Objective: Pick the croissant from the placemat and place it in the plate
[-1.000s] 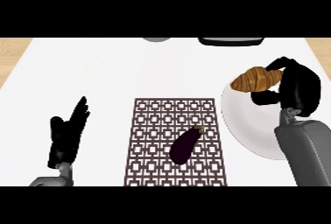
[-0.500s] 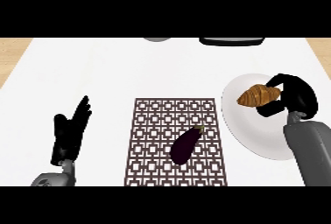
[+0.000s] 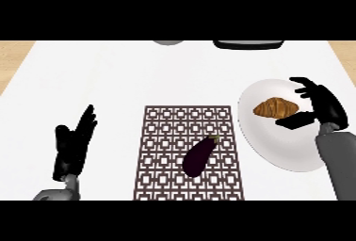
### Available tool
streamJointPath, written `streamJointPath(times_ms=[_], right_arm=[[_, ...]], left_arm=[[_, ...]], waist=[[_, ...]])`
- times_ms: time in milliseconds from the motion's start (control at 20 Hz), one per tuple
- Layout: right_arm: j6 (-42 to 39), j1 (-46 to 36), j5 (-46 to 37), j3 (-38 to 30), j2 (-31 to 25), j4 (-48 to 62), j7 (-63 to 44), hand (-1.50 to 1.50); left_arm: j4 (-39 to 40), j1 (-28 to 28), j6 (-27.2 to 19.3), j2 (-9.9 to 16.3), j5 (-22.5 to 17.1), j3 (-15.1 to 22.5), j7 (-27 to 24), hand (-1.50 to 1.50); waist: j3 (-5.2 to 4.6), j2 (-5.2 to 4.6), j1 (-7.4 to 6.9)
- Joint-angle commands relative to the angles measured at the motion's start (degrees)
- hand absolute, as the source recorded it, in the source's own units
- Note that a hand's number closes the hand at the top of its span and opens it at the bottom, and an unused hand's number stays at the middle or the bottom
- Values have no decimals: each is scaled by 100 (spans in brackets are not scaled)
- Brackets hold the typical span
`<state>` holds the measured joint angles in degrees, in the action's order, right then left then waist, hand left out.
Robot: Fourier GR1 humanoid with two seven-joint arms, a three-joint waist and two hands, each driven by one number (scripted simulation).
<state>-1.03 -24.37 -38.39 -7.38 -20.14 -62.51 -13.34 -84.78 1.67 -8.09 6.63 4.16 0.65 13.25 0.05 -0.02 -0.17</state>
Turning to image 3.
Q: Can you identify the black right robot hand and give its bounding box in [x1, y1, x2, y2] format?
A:
[273, 76, 350, 130]

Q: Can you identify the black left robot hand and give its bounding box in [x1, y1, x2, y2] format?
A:
[51, 104, 98, 183]

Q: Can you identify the golden brown croissant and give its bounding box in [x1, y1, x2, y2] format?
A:
[251, 97, 299, 120]

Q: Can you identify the white plate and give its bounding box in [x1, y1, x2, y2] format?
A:
[236, 78, 330, 172]

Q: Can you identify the brown patterned placemat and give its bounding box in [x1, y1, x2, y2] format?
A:
[131, 105, 246, 201]

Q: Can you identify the black appliance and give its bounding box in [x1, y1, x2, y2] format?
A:
[211, 40, 285, 51]

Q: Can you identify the dark purple eggplant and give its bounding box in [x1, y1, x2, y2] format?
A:
[181, 135, 223, 179]

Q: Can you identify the grey round object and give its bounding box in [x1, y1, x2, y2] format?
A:
[152, 40, 184, 46]

